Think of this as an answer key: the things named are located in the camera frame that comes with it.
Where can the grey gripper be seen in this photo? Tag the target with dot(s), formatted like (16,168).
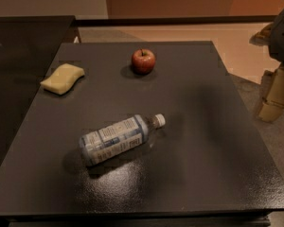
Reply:
(282,38)

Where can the red apple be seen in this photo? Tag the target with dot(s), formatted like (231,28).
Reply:
(143,61)

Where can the blue labelled plastic bottle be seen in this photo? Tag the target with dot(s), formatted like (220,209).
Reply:
(103,144)

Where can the dark side table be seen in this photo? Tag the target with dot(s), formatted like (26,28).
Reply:
(28,46)

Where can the yellow sponge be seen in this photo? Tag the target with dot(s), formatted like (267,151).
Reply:
(63,79)

